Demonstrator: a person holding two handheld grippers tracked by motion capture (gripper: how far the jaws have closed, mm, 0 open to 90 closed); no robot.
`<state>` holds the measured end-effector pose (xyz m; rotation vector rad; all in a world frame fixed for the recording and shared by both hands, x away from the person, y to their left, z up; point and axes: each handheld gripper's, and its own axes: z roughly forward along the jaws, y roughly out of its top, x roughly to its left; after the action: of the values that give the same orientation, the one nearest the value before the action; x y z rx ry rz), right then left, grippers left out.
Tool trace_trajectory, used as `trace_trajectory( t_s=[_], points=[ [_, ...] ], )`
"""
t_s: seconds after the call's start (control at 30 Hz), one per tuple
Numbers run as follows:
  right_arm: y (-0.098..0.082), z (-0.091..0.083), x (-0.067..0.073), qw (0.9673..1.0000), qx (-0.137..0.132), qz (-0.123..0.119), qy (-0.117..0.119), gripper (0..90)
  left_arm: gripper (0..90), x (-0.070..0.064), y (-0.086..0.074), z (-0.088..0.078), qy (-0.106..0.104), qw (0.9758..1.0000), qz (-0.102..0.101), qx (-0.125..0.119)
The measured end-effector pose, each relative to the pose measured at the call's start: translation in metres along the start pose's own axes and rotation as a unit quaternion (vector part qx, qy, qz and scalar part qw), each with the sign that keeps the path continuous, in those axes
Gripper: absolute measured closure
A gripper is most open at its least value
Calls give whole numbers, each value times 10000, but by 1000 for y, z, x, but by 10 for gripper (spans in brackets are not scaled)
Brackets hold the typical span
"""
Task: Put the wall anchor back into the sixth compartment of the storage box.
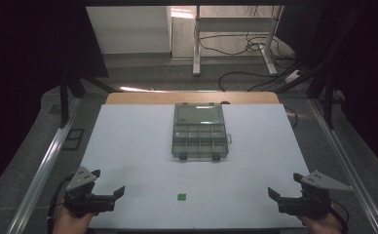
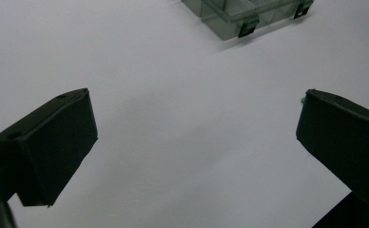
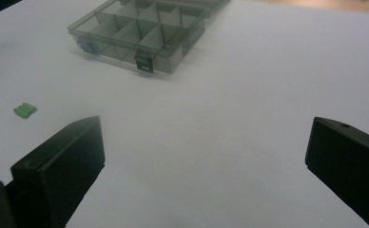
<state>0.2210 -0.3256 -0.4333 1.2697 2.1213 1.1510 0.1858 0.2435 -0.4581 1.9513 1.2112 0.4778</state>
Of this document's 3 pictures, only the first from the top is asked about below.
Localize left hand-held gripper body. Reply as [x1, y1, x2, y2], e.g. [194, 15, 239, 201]
[63, 166, 117, 218]

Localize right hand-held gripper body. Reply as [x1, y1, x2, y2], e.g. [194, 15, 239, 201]
[278, 170, 354, 219]

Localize clear plastic organizer box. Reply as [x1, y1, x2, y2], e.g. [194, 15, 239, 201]
[170, 102, 233, 162]

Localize person's right hand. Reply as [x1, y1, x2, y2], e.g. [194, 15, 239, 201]
[298, 213, 344, 234]

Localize person's left hand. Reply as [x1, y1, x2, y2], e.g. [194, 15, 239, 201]
[52, 206, 95, 234]

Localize white table sheet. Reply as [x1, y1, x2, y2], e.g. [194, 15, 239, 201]
[79, 103, 310, 230]

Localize black metal stand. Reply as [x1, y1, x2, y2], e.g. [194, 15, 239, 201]
[276, 61, 337, 131]
[58, 62, 122, 129]

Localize white power strip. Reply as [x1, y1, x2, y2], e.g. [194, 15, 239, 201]
[285, 69, 301, 83]

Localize white cabinet panel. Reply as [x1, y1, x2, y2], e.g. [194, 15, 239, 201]
[86, 6, 172, 55]

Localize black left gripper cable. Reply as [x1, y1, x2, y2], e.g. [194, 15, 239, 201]
[46, 173, 76, 234]

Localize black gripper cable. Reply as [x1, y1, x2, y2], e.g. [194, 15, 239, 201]
[46, 173, 76, 234]
[328, 198, 351, 234]

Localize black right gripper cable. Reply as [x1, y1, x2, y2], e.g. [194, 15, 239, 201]
[328, 198, 351, 234]

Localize black rectangular floor frame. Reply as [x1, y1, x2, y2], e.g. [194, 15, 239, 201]
[61, 128, 86, 151]

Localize aluminium rail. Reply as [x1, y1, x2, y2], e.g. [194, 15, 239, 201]
[308, 98, 378, 234]
[6, 97, 83, 234]

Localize thin black table cable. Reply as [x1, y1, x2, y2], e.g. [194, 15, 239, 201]
[283, 105, 299, 130]

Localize black floor cable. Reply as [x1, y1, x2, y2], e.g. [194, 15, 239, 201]
[217, 69, 296, 93]

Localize tangled black cables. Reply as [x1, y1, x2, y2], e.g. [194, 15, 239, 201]
[198, 31, 296, 62]

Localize white metal desk frame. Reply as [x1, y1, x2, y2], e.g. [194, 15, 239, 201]
[192, 5, 284, 77]

